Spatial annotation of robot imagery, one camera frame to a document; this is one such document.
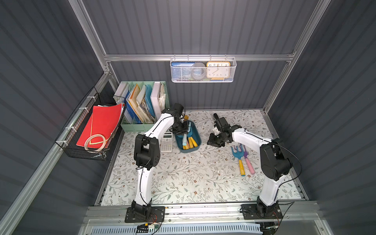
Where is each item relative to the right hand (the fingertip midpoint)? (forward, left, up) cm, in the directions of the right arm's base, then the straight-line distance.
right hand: (211, 142), depth 93 cm
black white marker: (+25, -6, -2) cm, 26 cm away
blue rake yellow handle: (+3, +11, -5) cm, 13 cm away
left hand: (+6, +17, +3) cm, 18 cm away
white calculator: (+2, +30, -5) cm, 30 cm away
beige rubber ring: (-12, +60, +23) cm, 66 cm away
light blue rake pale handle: (+1, +17, +4) cm, 18 cm away
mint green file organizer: (+21, +44, +16) cm, 51 cm away
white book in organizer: (+21, +36, +18) cm, 46 cm away
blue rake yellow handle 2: (-6, -18, -5) cm, 20 cm away
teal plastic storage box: (+12, +12, -5) cm, 18 cm away
